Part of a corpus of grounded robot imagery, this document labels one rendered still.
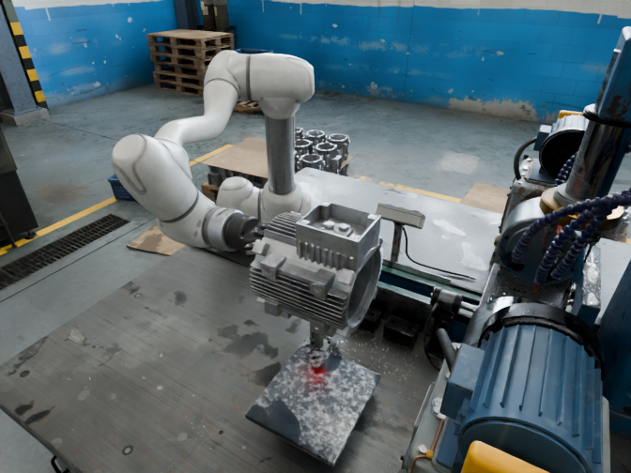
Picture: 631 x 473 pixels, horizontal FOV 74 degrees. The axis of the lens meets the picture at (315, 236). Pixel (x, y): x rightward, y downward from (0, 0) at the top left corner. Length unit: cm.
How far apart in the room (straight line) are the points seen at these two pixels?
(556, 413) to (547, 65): 622
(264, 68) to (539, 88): 570
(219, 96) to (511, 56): 576
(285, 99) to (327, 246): 70
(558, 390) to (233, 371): 93
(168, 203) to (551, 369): 70
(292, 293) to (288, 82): 72
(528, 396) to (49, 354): 136
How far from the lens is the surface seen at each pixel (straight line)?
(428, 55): 698
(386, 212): 157
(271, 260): 76
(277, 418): 109
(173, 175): 85
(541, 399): 63
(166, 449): 124
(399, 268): 152
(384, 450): 119
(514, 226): 151
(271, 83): 131
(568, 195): 118
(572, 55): 667
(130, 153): 83
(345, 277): 71
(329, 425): 108
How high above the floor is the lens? 182
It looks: 33 degrees down
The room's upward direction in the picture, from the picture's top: straight up
